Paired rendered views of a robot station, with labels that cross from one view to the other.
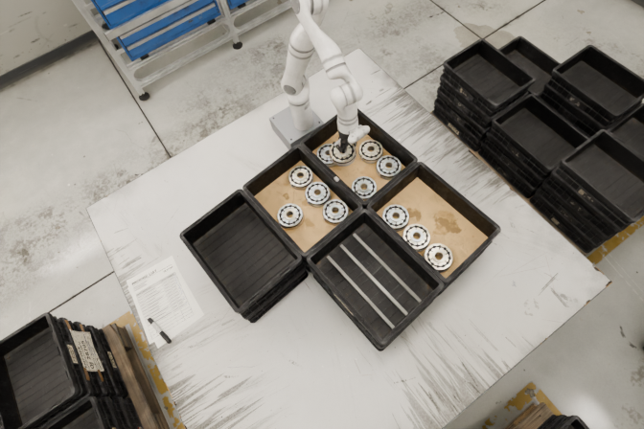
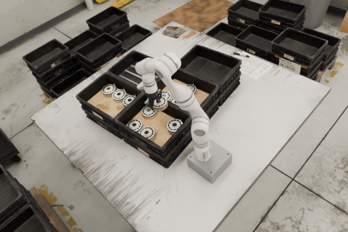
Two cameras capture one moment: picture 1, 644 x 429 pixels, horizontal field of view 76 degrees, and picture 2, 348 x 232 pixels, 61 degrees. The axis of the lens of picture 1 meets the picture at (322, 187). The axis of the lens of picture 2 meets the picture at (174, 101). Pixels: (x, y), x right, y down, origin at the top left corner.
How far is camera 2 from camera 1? 2.13 m
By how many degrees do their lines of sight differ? 71
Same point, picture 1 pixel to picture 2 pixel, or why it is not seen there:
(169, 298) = (245, 65)
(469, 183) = (87, 150)
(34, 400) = (292, 44)
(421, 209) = (116, 111)
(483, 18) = not seen: outside the picture
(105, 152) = not seen: outside the picture
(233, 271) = (211, 66)
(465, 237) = (94, 103)
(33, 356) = (308, 53)
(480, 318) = not seen: hidden behind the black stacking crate
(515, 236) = (68, 127)
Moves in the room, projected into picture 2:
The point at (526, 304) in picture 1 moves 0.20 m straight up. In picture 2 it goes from (72, 100) to (62, 82)
